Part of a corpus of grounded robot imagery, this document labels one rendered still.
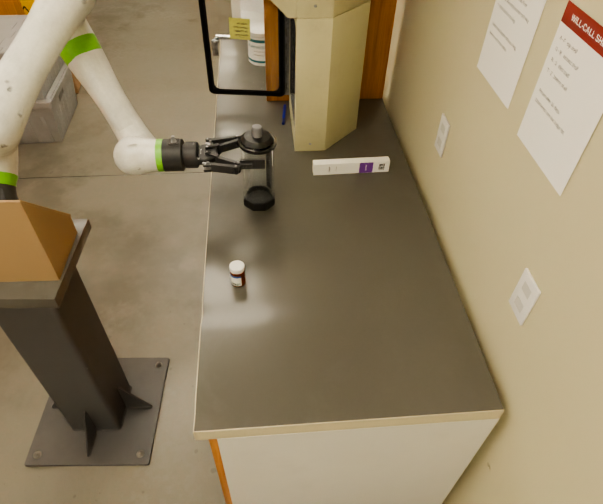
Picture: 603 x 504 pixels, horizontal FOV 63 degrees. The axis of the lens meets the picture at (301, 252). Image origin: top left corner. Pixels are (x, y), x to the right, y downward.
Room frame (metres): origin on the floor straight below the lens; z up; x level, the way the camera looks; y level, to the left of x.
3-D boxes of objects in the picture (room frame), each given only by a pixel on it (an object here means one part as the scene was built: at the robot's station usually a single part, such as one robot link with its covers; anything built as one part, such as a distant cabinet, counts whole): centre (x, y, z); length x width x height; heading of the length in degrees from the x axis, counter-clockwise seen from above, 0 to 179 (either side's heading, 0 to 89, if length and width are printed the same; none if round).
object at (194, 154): (1.18, 0.29, 1.15); 0.09 x 0.08 x 0.07; 96
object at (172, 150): (1.18, 0.37, 1.16); 0.09 x 0.06 x 0.12; 6
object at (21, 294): (0.96, 0.82, 0.92); 0.32 x 0.32 x 0.04; 2
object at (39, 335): (0.96, 0.82, 0.45); 0.48 x 0.48 x 0.90; 2
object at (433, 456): (1.52, -0.03, 0.45); 2.05 x 0.67 x 0.90; 6
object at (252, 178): (1.20, 0.13, 1.09); 0.11 x 0.11 x 0.21
